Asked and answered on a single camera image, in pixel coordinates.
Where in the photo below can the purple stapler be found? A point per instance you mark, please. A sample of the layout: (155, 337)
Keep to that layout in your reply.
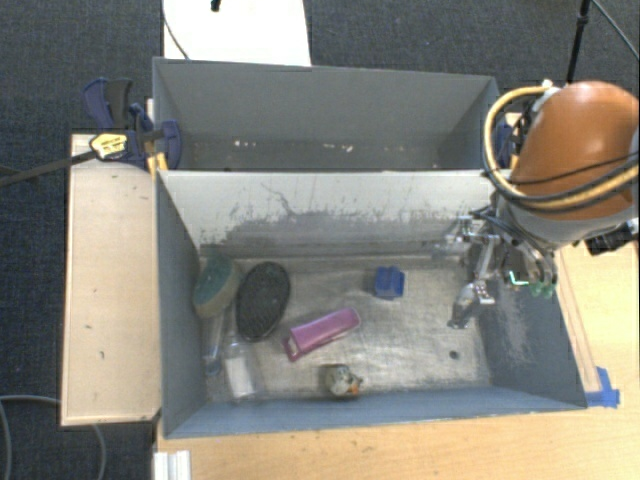
(322, 332)

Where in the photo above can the green and tan round sponge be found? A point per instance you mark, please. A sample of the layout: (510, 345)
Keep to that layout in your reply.
(214, 283)

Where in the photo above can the black oval mesh brush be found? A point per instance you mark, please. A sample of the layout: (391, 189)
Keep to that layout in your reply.
(262, 302)

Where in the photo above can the grey and orange toy animal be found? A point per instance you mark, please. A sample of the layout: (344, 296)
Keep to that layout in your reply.
(341, 380)

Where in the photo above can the clear glass tube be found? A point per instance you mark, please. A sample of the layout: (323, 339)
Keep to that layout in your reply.
(212, 343)

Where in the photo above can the small blue block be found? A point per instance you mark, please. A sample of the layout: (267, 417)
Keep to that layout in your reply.
(388, 283)

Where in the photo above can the pale wood board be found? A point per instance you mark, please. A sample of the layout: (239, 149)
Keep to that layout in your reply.
(110, 293)

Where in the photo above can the grey metal bin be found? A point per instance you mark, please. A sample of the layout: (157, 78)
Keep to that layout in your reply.
(410, 348)

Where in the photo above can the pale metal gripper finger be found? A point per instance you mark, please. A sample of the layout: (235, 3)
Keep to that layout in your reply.
(465, 308)
(452, 249)

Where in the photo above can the black cylinder on white bracket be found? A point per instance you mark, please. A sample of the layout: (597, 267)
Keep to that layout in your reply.
(610, 242)

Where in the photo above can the clear plastic bottle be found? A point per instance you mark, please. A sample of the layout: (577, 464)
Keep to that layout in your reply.
(238, 368)

